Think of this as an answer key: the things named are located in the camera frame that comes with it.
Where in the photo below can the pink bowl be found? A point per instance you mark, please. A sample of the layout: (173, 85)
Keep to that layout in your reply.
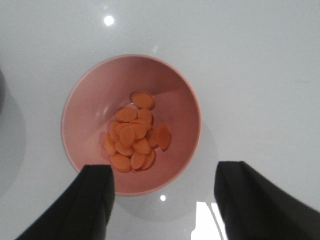
(107, 87)

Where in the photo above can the dark blue saucepan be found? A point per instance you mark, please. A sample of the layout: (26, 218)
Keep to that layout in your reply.
(2, 91)

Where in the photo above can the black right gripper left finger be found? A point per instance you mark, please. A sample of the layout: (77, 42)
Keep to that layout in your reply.
(81, 212)

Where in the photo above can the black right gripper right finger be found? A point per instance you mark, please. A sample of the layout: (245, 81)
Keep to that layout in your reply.
(253, 208)

